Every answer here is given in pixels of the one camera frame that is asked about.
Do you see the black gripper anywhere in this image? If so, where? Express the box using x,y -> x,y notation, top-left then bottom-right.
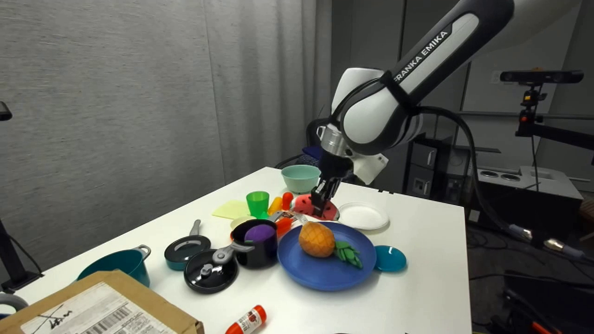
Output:
302,120 -> 354,214

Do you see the plush watermelon slice toy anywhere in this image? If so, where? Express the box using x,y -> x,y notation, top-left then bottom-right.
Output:
291,196 -> 339,222

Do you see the plush pineapple toy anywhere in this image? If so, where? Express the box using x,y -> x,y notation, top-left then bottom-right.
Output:
298,224 -> 362,270

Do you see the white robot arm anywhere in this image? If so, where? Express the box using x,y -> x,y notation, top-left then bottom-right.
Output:
308,0 -> 577,214

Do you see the small white plate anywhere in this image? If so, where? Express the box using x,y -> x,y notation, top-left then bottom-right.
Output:
339,205 -> 389,233

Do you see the large blue plate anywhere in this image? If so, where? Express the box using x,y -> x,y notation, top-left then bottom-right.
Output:
276,224 -> 376,292

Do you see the small teal plate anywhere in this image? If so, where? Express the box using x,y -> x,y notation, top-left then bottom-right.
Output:
374,246 -> 408,274

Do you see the orange toy bottle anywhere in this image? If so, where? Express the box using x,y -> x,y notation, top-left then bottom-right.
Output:
280,192 -> 293,211

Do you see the green plastic cup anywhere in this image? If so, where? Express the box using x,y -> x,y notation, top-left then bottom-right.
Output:
246,192 -> 269,218

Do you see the black pot purple inside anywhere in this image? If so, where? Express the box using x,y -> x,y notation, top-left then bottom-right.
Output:
230,220 -> 276,270

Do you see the yellow translucent cup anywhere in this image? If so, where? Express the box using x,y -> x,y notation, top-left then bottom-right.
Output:
211,201 -> 248,220

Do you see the black pot lid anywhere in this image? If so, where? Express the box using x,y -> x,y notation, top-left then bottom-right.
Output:
183,255 -> 239,296

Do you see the red sauce bottle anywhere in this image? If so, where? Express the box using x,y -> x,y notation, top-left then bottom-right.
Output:
224,305 -> 267,334

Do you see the small dark frying pan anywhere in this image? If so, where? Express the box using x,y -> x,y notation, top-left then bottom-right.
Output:
163,222 -> 211,272

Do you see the teal saucepan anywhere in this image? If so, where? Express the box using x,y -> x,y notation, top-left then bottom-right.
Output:
77,246 -> 152,288

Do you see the cardboard box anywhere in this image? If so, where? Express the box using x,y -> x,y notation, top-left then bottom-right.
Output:
0,272 -> 204,334

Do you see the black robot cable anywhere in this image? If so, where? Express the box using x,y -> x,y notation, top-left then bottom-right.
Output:
419,105 -> 594,266

